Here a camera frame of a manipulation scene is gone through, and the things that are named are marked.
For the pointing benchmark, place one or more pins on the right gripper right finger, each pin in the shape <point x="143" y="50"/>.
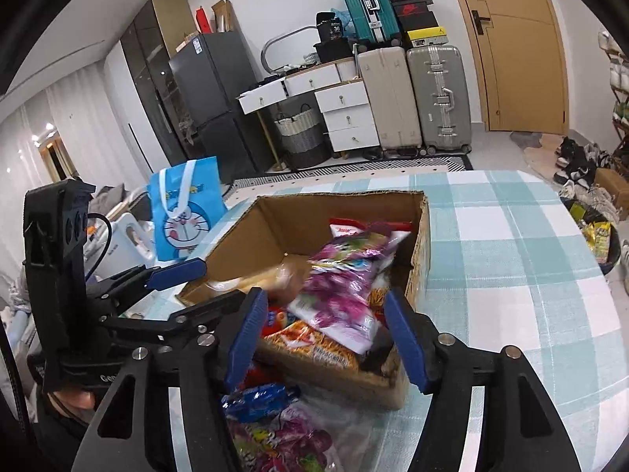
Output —
<point x="521" y="428"/>

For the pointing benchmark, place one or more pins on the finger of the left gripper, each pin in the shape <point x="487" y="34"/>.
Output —
<point x="132" y="285"/>
<point x="221" y="316"/>

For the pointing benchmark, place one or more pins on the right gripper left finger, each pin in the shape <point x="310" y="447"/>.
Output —
<point x="132" y="431"/>

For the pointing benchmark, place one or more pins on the blue cookie pack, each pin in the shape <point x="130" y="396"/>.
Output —
<point x="257" y="403"/>

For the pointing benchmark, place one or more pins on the red triangular corn snack bag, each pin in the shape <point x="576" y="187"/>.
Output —
<point x="286" y="332"/>

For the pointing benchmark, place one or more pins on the purple snack bag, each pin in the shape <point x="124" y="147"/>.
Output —
<point x="293" y="440"/>
<point x="345" y="288"/>

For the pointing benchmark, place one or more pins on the white red noodle snack bag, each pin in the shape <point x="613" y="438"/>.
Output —
<point x="399" y="231"/>

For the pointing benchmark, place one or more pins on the black bin with snacks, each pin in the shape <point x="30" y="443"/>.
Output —
<point x="600" y="234"/>

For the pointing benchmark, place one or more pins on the person's left hand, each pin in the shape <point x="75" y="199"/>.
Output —
<point x="74" y="404"/>

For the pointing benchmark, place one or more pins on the white electric kettle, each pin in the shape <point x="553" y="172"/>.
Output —
<point x="130" y="246"/>

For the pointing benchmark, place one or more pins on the blue Doraemon tote bag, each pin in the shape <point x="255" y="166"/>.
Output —
<point x="186" y="203"/>

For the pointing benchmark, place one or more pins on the SF cardboard box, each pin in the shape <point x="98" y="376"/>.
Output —
<point x="269" y="248"/>

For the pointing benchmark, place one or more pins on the checkered teal tablecloth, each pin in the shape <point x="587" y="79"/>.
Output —
<point x="509" y="266"/>

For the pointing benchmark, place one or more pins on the woven laundry basket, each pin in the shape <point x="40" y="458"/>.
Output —
<point x="303" y="138"/>

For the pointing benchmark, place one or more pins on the black refrigerator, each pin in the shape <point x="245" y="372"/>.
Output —
<point x="211" y="72"/>

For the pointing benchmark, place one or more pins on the white drawer cabinet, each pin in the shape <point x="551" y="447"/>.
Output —
<point x="341" y="97"/>

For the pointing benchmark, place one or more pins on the dark glass cabinet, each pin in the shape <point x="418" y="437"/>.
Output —
<point x="149" y="42"/>

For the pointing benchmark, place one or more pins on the beige hard suitcase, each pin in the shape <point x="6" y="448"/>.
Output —
<point x="392" y="98"/>

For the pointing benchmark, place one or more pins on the silver hard suitcase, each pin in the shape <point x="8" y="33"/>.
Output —
<point x="442" y="98"/>

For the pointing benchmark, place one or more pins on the teal hard suitcase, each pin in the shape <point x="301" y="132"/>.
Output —
<point x="374" y="22"/>

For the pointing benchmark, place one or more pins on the stacked shoe boxes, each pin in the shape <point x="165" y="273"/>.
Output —
<point x="418" y="24"/>

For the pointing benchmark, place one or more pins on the wooden shoe rack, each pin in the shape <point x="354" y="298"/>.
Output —
<point x="619" y="79"/>

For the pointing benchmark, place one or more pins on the wooden door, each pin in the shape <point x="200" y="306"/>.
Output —
<point x="520" y="64"/>

